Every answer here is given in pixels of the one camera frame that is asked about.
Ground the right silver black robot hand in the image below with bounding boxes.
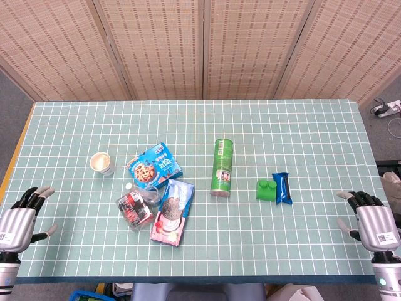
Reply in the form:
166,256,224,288
336,190,401,253

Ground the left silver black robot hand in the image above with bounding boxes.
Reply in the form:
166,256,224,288
0,185,58,253

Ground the black equipment case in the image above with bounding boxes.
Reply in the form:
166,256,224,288
375,159,401,176

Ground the blue plastic crate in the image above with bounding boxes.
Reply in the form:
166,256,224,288
68,290,105,301

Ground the blue Oreo snack packet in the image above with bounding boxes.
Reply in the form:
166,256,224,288
271,172,294,206

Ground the white paper cup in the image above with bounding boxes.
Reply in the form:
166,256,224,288
90,151,115,176

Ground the light cardboard box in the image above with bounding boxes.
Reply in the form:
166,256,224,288
266,284,324,301

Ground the black power plug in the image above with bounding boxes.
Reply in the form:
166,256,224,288
372,97,388,116

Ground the green plastic building block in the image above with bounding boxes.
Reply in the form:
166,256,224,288
256,178,277,201

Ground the clear red black package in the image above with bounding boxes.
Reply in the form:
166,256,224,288
116,191,156,233

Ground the white power strip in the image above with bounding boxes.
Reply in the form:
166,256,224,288
377,100,401,119

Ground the small white box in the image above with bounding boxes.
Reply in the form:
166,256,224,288
112,283,134,297

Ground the green white grid tablecloth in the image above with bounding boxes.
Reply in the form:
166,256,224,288
0,99,392,285

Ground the blue chocolate chip cookie box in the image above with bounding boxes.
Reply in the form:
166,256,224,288
125,142,184,191

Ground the pink strawberry Oreo box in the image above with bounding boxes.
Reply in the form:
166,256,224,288
149,178,195,248

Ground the green chips can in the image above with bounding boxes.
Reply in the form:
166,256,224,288
209,138,235,198

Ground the woven bamboo screen panel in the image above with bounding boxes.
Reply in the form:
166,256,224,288
0,0,134,102
92,0,206,101
202,0,317,100
274,0,401,106

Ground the thin white cable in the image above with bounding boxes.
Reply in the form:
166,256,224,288
387,118,401,139

